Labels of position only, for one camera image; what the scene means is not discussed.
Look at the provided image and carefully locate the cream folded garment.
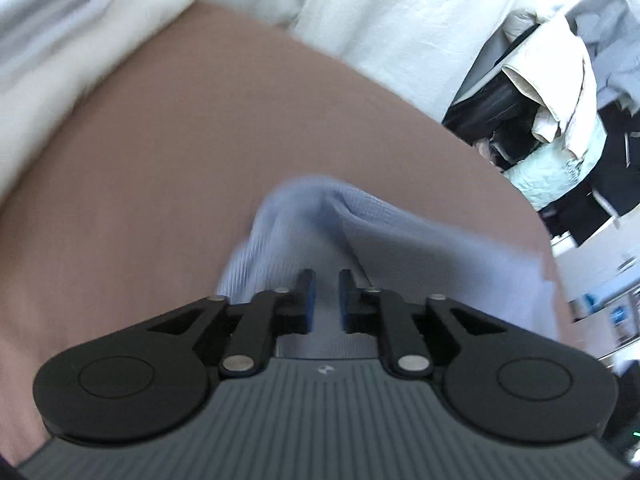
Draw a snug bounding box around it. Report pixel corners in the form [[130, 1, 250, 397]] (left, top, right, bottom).
[[0, 0, 221, 201]]

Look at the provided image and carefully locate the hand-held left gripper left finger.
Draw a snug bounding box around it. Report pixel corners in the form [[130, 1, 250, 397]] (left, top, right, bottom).
[[147, 268, 318, 378]]

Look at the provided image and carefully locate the light grey folded sweatshirt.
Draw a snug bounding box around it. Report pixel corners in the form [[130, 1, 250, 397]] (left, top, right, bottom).
[[0, 0, 131, 56]]

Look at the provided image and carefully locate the black leather garment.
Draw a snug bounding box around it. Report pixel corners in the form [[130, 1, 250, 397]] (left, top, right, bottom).
[[442, 50, 551, 171]]

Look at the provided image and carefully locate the white quilted jacket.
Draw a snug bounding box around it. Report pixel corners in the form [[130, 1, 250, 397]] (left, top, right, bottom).
[[500, 10, 601, 161]]

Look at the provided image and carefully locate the grey hanging garment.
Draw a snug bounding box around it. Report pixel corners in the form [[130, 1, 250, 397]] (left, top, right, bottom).
[[570, 0, 640, 106]]

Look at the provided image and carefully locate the dark navy hanging garment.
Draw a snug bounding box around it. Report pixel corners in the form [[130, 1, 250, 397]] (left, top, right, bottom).
[[540, 95, 640, 248]]

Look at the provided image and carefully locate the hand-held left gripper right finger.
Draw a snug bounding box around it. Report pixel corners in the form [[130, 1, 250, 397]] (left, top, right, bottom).
[[338, 268, 508, 378]]

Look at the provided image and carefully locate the white draped cloth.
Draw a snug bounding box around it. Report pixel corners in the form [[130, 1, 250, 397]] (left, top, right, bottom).
[[210, 0, 616, 123]]

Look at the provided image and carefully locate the mint quilted jacket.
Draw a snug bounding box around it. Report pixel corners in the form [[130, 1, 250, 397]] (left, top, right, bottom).
[[502, 125, 608, 211]]

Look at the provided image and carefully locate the grey waffle shirt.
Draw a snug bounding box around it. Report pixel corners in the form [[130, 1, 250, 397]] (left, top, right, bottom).
[[215, 175, 561, 361]]

